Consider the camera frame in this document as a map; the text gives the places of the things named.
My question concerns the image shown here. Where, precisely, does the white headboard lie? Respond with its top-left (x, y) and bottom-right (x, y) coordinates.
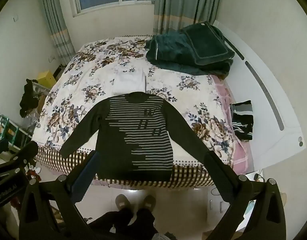
top-left (213, 21), bottom-right (306, 173)

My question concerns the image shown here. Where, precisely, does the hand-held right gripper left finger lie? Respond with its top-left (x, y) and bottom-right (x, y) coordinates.
top-left (18, 151), bottom-right (99, 240)

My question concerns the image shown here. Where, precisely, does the dark striped sweater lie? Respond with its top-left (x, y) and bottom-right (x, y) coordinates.
top-left (60, 92), bottom-right (214, 182)

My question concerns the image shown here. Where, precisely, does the black cloth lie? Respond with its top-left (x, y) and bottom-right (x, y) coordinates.
top-left (20, 79), bottom-right (40, 118)

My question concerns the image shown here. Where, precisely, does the black white striped garment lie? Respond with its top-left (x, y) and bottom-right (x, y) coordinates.
top-left (230, 100), bottom-right (254, 141)

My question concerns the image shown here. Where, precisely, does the yellow box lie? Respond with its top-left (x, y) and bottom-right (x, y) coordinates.
top-left (37, 71), bottom-right (57, 88)

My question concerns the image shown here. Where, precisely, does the white folded cloth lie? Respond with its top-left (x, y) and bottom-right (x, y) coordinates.
top-left (113, 69), bottom-right (147, 96)

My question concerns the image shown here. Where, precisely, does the floral bed sheet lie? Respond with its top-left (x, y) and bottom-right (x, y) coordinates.
top-left (31, 34), bottom-right (236, 188)

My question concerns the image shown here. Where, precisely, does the green storage crate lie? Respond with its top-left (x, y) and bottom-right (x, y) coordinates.
top-left (0, 115), bottom-right (31, 153)

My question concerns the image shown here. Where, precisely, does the green striped curtain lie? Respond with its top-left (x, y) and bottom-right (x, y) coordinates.
top-left (40, 0), bottom-right (75, 67)
top-left (153, 0), bottom-right (222, 35)

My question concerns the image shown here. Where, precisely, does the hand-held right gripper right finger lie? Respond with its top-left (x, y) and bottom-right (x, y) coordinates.
top-left (203, 151), bottom-right (286, 240)

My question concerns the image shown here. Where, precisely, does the grey slipper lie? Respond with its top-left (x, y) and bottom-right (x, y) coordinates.
top-left (141, 195), bottom-right (157, 209)
top-left (115, 194), bottom-right (131, 209)

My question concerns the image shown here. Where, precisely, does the pink bed sheet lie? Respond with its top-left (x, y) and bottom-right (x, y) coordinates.
top-left (211, 75), bottom-right (254, 173)

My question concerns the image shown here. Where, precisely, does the dark green plush blanket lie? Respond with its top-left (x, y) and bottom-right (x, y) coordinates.
top-left (145, 31), bottom-right (234, 77)

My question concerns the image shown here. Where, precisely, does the dark green trimmed cushion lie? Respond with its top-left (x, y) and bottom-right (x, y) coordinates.
top-left (181, 21), bottom-right (235, 65)

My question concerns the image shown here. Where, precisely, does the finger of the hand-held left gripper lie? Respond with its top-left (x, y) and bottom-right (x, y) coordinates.
top-left (0, 141), bottom-right (39, 179)
top-left (0, 139), bottom-right (9, 157)

